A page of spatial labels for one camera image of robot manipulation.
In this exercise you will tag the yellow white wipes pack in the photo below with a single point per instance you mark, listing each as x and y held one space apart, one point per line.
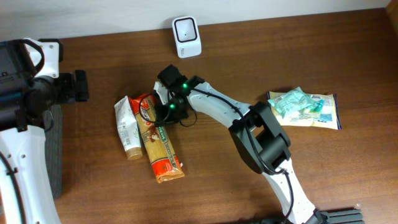
324 115

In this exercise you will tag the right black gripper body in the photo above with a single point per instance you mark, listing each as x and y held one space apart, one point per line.
168 116

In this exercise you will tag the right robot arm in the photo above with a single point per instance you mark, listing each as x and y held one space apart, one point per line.
261 141

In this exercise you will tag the orange spaghetti packet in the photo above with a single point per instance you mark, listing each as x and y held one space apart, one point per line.
163 159

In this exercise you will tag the small teal tissue pack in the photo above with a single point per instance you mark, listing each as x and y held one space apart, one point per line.
315 104

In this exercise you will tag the grey plastic mesh basket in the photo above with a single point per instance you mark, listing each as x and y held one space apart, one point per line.
53 148

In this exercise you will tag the white cream tube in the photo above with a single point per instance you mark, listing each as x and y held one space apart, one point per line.
128 130

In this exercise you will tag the teal snack pouch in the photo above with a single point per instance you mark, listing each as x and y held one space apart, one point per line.
291 102

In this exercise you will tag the white barcode scanner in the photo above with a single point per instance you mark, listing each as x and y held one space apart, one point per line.
187 36

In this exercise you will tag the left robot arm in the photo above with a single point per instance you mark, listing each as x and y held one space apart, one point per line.
30 84

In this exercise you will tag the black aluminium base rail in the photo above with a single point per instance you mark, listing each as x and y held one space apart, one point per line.
351 216

